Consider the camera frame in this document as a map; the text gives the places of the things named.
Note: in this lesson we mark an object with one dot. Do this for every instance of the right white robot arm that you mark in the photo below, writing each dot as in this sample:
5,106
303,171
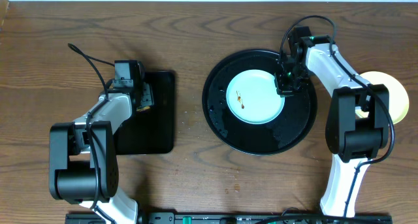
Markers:
358,124

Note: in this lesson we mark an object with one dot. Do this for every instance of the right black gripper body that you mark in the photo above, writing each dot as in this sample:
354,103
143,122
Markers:
296,81

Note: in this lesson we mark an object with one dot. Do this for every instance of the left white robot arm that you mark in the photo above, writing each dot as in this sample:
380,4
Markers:
83,167

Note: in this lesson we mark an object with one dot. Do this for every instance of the black rectangular tray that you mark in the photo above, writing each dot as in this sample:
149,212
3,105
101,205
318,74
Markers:
151,131

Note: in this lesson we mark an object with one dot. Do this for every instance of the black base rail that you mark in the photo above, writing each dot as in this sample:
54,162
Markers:
171,218

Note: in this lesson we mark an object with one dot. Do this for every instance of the green yellow sponge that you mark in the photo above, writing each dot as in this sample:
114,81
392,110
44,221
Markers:
145,108

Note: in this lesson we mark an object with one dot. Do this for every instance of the round black tray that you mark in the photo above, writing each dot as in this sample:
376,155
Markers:
279,135

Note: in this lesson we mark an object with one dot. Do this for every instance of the light blue plate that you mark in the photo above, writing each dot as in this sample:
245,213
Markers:
252,97

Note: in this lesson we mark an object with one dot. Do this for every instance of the yellow plate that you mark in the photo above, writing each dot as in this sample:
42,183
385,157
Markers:
398,97

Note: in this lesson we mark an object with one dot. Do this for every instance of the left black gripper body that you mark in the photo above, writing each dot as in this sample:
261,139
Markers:
147,98

